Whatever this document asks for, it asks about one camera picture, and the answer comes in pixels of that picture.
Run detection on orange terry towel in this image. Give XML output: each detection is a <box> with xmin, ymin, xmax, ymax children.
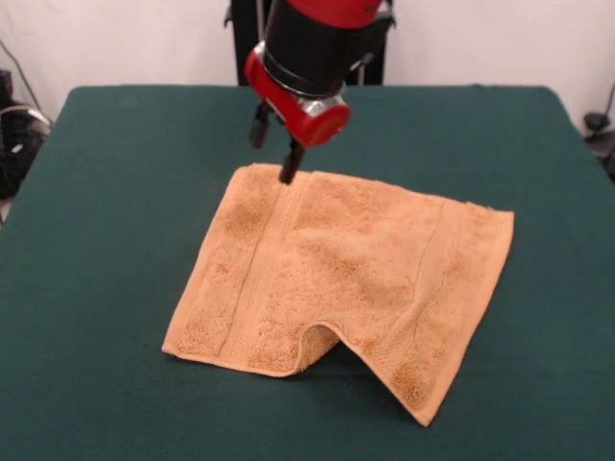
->
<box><xmin>160</xmin><ymin>161</ymin><xmax>516</xmax><ymax>427</ymax></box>

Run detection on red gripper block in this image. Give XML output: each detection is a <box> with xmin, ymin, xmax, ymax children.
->
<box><xmin>243</xmin><ymin>40</ymin><xmax>352</xmax><ymax>186</ymax></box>

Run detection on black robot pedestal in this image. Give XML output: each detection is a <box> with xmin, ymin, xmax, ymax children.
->
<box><xmin>223</xmin><ymin>0</ymin><xmax>398</xmax><ymax>86</ymax></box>

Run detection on dark green table cloth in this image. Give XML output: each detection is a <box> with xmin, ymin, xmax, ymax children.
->
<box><xmin>0</xmin><ymin>85</ymin><xmax>615</xmax><ymax>461</ymax></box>

